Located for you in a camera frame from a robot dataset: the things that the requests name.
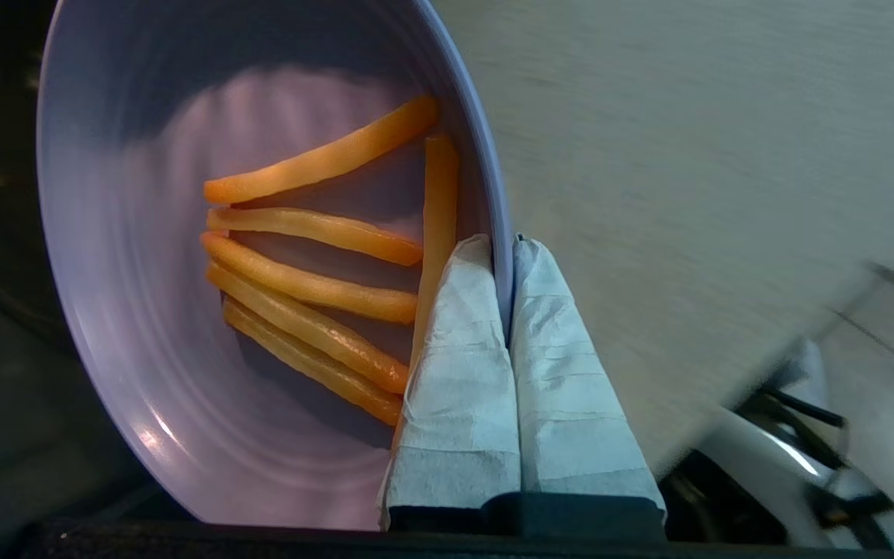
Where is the purple plate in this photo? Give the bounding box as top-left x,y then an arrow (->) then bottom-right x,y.
37,0 -> 515,533

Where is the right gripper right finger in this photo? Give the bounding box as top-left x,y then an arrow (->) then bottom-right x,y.
508,235 -> 667,513

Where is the white black robot base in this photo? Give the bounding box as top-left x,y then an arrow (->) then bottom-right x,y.
660,334 -> 894,552

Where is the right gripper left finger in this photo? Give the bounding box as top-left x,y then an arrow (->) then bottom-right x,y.
376,233 -> 524,530

